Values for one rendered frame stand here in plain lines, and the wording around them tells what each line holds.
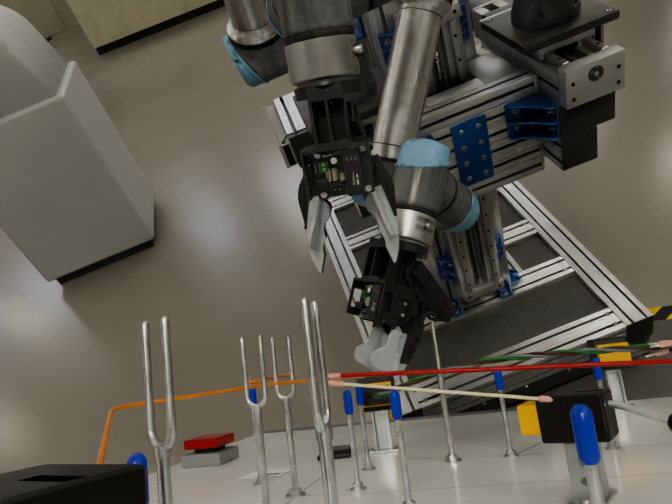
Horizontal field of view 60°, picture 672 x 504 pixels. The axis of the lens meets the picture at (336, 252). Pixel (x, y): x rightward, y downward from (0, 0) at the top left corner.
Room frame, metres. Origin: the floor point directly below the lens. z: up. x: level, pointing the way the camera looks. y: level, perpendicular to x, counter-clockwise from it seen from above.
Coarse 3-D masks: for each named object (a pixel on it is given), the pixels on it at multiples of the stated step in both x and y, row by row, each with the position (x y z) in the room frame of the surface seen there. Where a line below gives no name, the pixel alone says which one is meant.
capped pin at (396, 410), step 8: (392, 392) 0.28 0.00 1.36; (392, 400) 0.27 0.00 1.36; (400, 400) 0.27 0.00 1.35; (392, 408) 0.27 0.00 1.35; (400, 408) 0.27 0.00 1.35; (392, 416) 0.26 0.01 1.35; (400, 416) 0.26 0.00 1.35; (400, 424) 0.26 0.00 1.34; (400, 432) 0.25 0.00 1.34; (400, 440) 0.25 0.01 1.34; (400, 448) 0.25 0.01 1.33; (400, 456) 0.24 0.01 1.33; (400, 464) 0.24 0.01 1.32; (408, 480) 0.23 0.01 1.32; (408, 488) 0.23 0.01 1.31; (408, 496) 0.22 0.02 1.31
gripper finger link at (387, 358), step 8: (392, 336) 0.54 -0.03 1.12; (400, 336) 0.55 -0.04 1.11; (392, 344) 0.54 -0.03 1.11; (400, 344) 0.54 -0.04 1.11; (376, 352) 0.53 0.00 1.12; (384, 352) 0.53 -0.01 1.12; (392, 352) 0.53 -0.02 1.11; (400, 352) 0.53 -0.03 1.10; (376, 360) 0.52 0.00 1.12; (384, 360) 0.52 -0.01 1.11; (392, 360) 0.53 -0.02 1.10; (384, 368) 0.52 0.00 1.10; (392, 368) 0.52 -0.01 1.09; (400, 368) 0.52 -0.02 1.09
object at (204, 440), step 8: (192, 440) 0.50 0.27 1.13; (200, 440) 0.50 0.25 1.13; (208, 440) 0.49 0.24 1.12; (216, 440) 0.49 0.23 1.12; (224, 440) 0.50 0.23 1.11; (232, 440) 0.51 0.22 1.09; (184, 448) 0.50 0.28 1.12; (192, 448) 0.49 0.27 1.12; (200, 448) 0.49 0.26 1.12; (208, 448) 0.49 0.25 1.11; (216, 448) 0.49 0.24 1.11
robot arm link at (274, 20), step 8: (352, 0) 0.69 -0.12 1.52; (360, 0) 0.69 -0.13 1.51; (368, 0) 0.69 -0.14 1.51; (272, 8) 0.69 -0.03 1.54; (352, 8) 0.69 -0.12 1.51; (360, 8) 0.70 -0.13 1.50; (368, 8) 0.70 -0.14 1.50; (272, 16) 0.71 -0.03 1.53; (272, 24) 0.72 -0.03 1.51; (280, 24) 0.69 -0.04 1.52; (280, 32) 0.72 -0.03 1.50
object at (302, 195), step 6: (300, 186) 0.57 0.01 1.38; (312, 186) 0.57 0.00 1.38; (300, 192) 0.57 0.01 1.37; (312, 192) 0.57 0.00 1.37; (300, 198) 0.57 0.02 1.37; (306, 198) 0.57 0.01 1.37; (300, 204) 0.57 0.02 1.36; (306, 204) 0.56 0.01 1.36; (306, 210) 0.56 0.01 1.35; (306, 216) 0.56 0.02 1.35; (306, 222) 0.56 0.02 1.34; (306, 228) 0.55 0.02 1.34
